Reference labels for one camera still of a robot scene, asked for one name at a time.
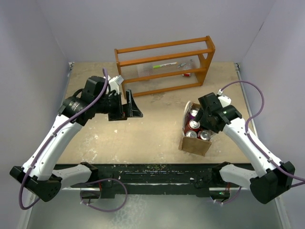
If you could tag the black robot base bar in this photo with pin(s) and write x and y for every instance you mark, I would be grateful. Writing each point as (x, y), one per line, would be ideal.
(112, 188)

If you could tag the red soda can near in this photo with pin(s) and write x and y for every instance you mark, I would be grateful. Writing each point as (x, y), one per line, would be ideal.
(204, 135)

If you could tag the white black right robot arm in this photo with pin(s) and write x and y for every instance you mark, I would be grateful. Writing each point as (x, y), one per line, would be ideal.
(261, 159)

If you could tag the purple soda can far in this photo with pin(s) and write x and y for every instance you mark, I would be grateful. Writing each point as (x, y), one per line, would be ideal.
(192, 113)

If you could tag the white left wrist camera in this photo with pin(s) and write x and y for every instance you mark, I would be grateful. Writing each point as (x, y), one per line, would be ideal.
(114, 84)

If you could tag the brown canvas tote bag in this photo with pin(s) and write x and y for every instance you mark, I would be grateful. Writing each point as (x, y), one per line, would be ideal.
(191, 144)

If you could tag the green white marker pen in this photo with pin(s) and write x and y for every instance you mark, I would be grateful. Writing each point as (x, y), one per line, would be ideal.
(164, 65)

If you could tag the orange wooden shelf rack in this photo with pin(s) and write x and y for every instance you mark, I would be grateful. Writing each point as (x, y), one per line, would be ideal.
(155, 61)

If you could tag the grey metal clips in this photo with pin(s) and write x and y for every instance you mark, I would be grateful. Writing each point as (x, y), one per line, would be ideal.
(186, 65)

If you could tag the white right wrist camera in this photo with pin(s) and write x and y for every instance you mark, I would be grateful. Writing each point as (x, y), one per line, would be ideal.
(224, 100)

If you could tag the red soda can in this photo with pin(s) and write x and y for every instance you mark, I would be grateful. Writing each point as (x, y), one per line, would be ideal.
(194, 125)
(204, 135)

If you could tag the aluminium front frame rail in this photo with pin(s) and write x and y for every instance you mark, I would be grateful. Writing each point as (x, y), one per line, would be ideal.
(71, 186)

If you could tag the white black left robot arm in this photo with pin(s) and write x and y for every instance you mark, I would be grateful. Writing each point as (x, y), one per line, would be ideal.
(100, 95)

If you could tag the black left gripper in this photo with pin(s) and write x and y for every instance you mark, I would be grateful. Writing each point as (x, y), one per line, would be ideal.
(118, 115)

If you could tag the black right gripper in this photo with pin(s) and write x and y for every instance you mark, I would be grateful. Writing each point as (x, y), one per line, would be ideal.
(202, 113)

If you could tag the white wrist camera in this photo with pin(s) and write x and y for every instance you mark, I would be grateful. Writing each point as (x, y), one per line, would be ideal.
(224, 100)
(114, 84)

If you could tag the purple soda can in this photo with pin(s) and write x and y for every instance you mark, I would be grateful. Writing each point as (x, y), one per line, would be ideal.
(191, 134)
(192, 113)

